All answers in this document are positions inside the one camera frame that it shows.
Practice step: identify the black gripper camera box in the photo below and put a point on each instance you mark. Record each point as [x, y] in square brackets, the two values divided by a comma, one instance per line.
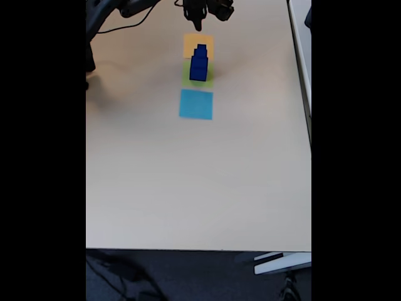
[223, 9]

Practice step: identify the dark object on desk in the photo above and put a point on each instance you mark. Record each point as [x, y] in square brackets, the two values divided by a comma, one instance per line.
[309, 17]

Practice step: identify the small blue cube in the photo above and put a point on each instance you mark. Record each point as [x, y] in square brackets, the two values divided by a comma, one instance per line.
[201, 47]

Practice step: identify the light blue paper square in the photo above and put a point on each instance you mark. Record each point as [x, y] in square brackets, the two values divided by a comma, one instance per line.
[195, 105]

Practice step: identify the white neighbouring desk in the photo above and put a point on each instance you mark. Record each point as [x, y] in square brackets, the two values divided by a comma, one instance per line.
[302, 47]

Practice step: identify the green paper square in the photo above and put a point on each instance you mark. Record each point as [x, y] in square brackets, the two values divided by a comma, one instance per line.
[211, 81]

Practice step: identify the large blue cube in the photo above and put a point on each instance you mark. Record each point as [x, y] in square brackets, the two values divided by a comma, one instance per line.
[199, 70]

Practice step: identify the medium blue cube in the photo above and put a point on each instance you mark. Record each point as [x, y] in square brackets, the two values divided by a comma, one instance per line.
[200, 54]

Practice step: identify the orange paper square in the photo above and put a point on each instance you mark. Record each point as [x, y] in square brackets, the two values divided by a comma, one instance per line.
[188, 47]

